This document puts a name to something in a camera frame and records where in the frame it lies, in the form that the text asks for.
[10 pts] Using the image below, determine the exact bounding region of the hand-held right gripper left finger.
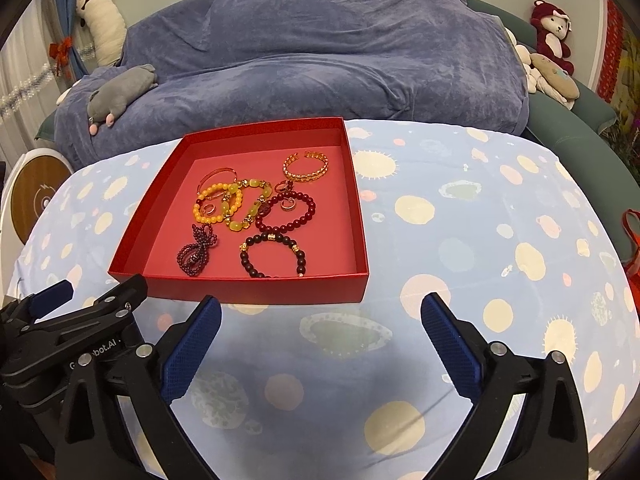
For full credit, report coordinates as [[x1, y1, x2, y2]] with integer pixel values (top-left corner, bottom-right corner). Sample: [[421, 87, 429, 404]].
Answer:
[[52, 295, 223, 480]]

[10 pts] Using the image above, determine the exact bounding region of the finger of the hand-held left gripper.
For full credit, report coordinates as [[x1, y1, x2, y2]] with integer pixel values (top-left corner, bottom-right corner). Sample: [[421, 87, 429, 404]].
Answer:
[[22, 280, 76, 318], [30, 274, 149, 346]]

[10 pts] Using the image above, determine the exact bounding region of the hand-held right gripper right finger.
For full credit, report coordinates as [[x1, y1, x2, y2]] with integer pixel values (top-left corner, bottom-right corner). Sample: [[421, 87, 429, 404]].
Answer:
[[420, 292, 591, 480]]

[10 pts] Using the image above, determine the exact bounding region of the dark purple multi-strand bracelet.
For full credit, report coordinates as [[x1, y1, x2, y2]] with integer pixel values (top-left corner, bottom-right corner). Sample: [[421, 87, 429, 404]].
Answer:
[[177, 224, 219, 277]]

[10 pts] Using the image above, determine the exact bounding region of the dark brown bead bracelet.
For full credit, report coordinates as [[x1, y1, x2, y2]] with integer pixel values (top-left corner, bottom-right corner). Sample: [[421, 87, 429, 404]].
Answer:
[[237, 230, 307, 279]]

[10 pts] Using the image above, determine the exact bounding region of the yellow bead bracelet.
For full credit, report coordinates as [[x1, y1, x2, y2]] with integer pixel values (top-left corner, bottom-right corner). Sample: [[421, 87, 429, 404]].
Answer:
[[192, 183, 244, 224]]

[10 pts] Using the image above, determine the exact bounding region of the red cardboard box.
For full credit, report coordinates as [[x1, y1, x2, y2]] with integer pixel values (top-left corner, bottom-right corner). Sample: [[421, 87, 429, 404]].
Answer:
[[107, 116, 371, 306]]

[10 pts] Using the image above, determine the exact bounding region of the green bead bracelet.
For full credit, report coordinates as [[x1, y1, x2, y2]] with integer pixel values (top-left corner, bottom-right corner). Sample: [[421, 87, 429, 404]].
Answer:
[[220, 176, 275, 233]]

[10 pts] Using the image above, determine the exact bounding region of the red bead bracelet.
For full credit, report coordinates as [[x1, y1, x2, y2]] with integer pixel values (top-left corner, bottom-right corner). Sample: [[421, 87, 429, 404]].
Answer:
[[255, 187, 318, 233]]

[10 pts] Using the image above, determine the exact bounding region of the round wooden disc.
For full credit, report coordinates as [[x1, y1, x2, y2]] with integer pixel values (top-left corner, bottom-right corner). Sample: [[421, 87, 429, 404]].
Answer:
[[11, 156, 73, 243]]

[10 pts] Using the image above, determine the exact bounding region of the light blue printed sheet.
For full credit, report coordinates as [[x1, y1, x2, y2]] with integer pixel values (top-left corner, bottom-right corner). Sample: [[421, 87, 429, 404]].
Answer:
[[10, 117, 640, 480]]

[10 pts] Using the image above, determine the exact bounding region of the thin red gold bangle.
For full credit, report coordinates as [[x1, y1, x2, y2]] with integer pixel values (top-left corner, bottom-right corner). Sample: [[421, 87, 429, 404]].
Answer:
[[197, 167, 238, 196]]

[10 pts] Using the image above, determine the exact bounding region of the white lace curtain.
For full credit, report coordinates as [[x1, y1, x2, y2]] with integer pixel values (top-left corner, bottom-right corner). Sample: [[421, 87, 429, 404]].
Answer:
[[0, 60, 56, 121]]

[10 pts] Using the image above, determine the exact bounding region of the grey plush mouse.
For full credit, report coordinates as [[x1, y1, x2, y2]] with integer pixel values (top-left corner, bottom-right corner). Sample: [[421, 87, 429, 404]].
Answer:
[[86, 64, 160, 137]]

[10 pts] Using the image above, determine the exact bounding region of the red ribbon bow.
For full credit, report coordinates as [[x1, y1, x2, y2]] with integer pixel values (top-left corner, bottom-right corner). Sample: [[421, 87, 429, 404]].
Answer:
[[48, 37, 73, 78]]

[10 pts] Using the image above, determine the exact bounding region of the teal sofa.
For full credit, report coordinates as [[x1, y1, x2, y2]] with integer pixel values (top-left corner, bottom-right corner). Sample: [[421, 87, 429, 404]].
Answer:
[[465, 0, 640, 181]]

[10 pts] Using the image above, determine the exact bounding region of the white plush alpaca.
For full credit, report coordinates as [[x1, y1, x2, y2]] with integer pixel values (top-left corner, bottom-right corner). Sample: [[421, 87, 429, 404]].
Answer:
[[75, 0, 128, 67]]

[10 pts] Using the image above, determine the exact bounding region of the beige plush toy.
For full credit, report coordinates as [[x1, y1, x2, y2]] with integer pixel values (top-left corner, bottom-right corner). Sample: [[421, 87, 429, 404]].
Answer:
[[530, 52, 581, 111]]

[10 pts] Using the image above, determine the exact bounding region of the blue curtain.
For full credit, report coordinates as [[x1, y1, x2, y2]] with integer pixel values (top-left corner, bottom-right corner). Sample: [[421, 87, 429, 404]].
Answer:
[[50, 0, 93, 81]]

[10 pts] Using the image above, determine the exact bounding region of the white plush toy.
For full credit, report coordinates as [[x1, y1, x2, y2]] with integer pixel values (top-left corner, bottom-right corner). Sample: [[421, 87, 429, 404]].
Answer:
[[505, 27, 538, 93]]

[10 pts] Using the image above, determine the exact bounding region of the red plush monkey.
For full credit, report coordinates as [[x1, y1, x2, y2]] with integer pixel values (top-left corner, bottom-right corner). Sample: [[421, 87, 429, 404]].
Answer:
[[530, 0, 576, 75]]

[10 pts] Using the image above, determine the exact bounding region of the blue velvet blanket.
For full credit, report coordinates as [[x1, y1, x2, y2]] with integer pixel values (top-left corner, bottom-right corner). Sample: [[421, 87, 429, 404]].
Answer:
[[52, 0, 531, 171]]

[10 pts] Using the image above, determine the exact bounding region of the gold chain cuff bracelet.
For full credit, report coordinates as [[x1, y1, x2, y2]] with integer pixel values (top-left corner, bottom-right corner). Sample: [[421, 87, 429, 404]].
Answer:
[[282, 150, 329, 183]]

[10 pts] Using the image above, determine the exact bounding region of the red strap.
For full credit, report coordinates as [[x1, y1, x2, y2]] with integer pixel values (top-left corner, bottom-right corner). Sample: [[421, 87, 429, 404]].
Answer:
[[622, 210, 640, 281]]

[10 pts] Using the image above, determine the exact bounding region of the red wall hanging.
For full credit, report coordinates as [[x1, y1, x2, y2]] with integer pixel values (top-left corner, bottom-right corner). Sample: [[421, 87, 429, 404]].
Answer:
[[597, 0, 623, 103]]

